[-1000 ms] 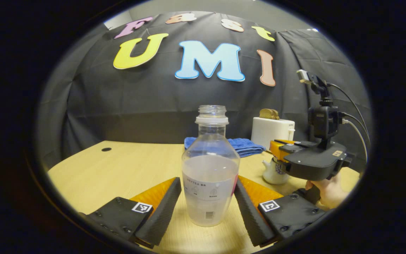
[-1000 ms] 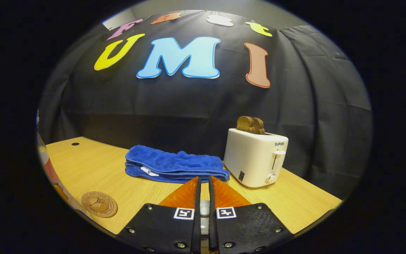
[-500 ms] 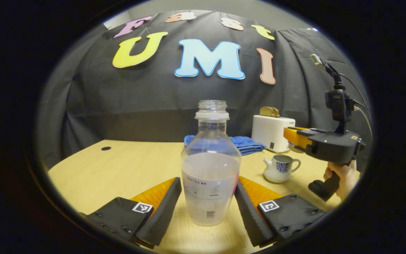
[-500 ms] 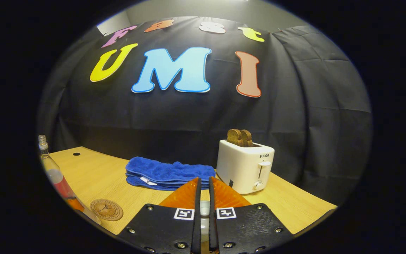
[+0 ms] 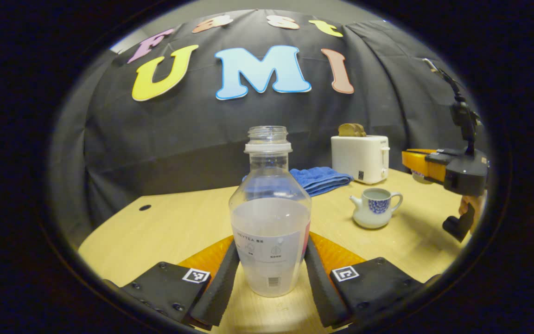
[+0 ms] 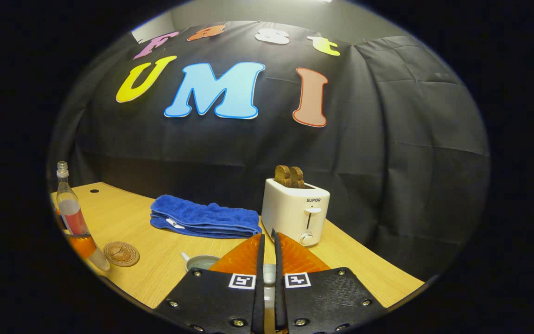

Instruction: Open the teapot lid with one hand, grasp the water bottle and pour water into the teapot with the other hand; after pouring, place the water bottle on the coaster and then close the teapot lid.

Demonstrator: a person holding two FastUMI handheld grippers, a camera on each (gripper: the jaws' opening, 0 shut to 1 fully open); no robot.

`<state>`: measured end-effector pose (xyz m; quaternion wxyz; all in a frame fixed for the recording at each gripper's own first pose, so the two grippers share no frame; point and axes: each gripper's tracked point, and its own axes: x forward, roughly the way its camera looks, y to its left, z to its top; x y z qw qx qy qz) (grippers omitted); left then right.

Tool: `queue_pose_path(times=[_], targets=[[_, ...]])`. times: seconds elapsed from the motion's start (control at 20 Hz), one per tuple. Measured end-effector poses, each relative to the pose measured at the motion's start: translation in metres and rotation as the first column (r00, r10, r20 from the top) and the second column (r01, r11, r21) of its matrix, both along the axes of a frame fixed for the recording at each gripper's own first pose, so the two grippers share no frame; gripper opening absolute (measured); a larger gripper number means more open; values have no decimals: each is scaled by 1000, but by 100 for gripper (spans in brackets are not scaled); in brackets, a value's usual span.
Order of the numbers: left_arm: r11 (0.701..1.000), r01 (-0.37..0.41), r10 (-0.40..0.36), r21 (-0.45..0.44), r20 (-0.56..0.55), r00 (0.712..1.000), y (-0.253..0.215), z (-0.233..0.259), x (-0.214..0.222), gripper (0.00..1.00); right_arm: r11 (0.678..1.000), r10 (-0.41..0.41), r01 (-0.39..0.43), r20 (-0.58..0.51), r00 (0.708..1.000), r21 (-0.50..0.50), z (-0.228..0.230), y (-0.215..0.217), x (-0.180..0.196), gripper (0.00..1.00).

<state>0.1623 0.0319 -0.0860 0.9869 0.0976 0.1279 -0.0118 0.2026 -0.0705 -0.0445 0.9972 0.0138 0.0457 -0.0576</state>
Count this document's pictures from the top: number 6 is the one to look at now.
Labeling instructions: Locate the blue white porcelain teacup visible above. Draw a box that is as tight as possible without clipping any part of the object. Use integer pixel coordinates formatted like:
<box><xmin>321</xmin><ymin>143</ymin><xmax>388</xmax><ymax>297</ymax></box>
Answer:
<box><xmin>180</xmin><ymin>252</ymin><xmax>222</xmax><ymax>272</ymax></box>

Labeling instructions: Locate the white toaster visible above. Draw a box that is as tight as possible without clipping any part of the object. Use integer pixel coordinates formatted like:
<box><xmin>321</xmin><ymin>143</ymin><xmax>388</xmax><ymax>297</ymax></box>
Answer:
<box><xmin>261</xmin><ymin>179</ymin><xmax>331</xmax><ymax>247</ymax></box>

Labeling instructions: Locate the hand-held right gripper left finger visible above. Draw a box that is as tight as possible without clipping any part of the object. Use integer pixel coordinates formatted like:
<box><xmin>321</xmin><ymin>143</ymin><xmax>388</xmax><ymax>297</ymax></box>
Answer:
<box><xmin>156</xmin><ymin>233</ymin><xmax>266</xmax><ymax>334</ymax></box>

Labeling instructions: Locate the round brown coaster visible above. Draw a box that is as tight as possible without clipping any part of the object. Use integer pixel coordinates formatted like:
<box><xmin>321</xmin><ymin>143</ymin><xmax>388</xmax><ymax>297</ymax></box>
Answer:
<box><xmin>104</xmin><ymin>241</ymin><xmax>140</xmax><ymax>267</ymax></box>

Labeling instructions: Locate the clear plastic water bottle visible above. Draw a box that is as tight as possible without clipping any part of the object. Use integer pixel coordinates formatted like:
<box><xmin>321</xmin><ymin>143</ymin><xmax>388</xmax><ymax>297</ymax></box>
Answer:
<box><xmin>56</xmin><ymin>161</ymin><xmax>111</xmax><ymax>271</ymax></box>

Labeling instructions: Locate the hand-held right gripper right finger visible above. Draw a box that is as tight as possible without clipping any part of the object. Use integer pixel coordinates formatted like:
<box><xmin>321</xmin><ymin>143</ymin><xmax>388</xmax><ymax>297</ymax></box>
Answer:
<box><xmin>274</xmin><ymin>232</ymin><xmax>386</xmax><ymax>334</ymax></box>

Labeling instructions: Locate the folded blue towel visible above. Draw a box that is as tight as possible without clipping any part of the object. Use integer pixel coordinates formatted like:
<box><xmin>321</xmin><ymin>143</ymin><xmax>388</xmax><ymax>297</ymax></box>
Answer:
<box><xmin>150</xmin><ymin>195</ymin><xmax>263</xmax><ymax>239</ymax></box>

